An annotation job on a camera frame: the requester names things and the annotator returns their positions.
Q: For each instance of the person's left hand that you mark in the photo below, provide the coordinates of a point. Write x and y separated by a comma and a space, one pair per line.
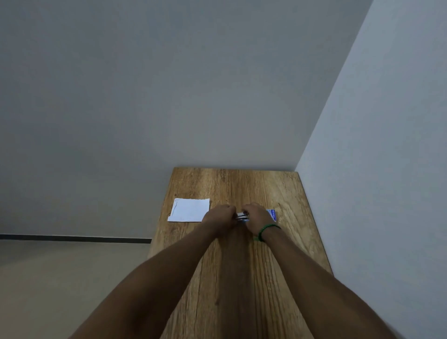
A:
218, 218

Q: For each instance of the person's right hand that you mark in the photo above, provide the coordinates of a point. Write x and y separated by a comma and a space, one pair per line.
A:
258, 216

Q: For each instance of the person's left fingers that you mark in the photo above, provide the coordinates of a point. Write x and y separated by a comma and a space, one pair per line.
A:
232, 211

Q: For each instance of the person's right fingers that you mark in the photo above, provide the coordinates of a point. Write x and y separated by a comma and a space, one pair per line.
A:
246, 211

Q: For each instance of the silver stapler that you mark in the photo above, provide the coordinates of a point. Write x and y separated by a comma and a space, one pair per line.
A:
241, 216

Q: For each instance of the person's right forearm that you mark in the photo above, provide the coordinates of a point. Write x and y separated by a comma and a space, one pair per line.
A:
314, 286

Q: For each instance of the person's left forearm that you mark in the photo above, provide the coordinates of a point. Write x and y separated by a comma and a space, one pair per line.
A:
150, 283

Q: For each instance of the blue staple box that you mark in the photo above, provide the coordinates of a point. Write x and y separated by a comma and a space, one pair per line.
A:
271, 214

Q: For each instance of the white paper sheet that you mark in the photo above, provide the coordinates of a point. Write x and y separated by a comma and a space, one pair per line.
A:
189, 210

